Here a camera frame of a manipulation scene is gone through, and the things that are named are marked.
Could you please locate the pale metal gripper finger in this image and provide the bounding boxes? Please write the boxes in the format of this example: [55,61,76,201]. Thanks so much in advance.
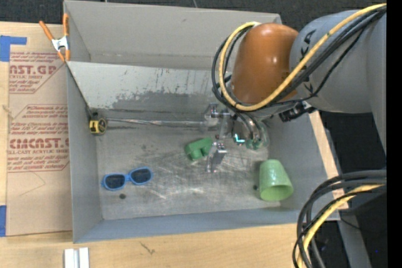
[205,141,228,174]
[202,104,227,131]

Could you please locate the green plastic toy block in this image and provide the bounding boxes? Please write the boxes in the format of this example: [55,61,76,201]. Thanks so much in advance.
[183,137,214,162]

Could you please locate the grey metal bin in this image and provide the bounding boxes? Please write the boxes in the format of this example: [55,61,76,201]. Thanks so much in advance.
[62,0,342,244]

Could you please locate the light green plastic cup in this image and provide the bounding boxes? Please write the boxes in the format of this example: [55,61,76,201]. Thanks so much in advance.
[258,158,295,203]

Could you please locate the blue sunglasses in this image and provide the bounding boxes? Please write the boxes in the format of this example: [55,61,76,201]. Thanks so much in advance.
[100,166,154,191]

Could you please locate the brown cardboard board, red print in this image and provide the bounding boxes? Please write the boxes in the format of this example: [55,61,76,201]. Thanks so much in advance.
[0,21,74,237]

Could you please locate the black cylinder on white bracket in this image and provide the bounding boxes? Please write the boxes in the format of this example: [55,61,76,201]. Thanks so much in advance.
[278,100,316,122]

